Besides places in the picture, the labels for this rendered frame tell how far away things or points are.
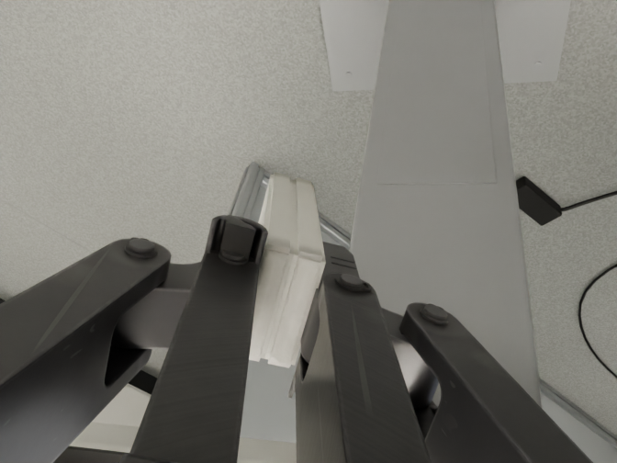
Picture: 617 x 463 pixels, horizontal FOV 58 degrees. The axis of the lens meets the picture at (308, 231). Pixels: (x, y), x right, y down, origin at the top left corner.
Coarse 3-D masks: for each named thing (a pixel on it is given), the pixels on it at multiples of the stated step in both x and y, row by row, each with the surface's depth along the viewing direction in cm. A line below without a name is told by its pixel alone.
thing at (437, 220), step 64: (320, 0) 106; (384, 0) 103; (448, 0) 85; (512, 0) 99; (384, 64) 75; (448, 64) 72; (512, 64) 109; (384, 128) 65; (448, 128) 63; (384, 192) 58; (448, 192) 56; (512, 192) 55; (384, 256) 52; (448, 256) 51; (512, 256) 49; (512, 320) 45
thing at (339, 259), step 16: (336, 256) 15; (352, 256) 15; (336, 272) 14; (352, 272) 14; (400, 320) 12; (304, 336) 13; (400, 336) 12; (304, 352) 12; (400, 352) 12; (416, 352) 11; (416, 368) 12; (416, 384) 12; (432, 384) 12; (416, 400) 12
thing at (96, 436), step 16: (96, 432) 34; (112, 432) 34; (128, 432) 34; (80, 448) 32; (96, 448) 32; (112, 448) 32; (128, 448) 31; (240, 448) 32; (256, 448) 32; (272, 448) 32; (288, 448) 32
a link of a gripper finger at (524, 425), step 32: (416, 320) 11; (448, 320) 12; (448, 352) 10; (480, 352) 11; (448, 384) 10; (480, 384) 10; (512, 384) 10; (448, 416) 10; (480, 416) 9; (512, 416) 9; (544, 416) 9; (448, 448) 10; (480, 448) 9; (512, 448) 8; (544, 448) 8; (576, 448) 9
